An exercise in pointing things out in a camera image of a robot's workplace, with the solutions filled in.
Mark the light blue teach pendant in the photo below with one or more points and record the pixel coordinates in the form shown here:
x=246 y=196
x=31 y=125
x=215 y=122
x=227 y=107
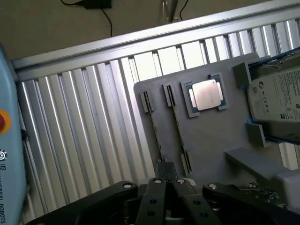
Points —
x=10 y=164

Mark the hard disk with white label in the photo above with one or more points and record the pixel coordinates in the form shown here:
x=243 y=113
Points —
x=279 y=98

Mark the CPU with silver lid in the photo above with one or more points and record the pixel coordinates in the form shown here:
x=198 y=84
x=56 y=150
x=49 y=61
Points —
x=207 y=95

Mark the green RAM stick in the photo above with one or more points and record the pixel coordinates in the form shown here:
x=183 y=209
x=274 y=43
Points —
x=179 y=131

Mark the grey fixture plate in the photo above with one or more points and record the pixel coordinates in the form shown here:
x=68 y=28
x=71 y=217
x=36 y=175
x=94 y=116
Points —
x=211 y=136

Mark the white foam block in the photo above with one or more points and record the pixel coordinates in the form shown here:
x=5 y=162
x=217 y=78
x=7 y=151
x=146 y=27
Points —
x=289 y=189

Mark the aluminium table frame rail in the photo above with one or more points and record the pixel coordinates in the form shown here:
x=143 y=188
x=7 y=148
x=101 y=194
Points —
x=140 y=38

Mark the silver stand legs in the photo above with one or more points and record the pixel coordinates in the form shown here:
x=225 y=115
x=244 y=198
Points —
x=169 y=10

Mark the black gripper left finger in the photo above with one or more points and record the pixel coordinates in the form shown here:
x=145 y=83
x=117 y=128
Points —
x=152 y=201

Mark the blue disk tray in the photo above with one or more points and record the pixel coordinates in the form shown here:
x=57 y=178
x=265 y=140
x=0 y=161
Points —
x=281 y=138

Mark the green graphics card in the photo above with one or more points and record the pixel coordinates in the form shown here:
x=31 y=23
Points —
x=264 y=194

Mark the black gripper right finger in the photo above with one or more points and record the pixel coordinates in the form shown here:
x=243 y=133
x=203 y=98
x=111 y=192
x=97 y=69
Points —
x=187 y=199

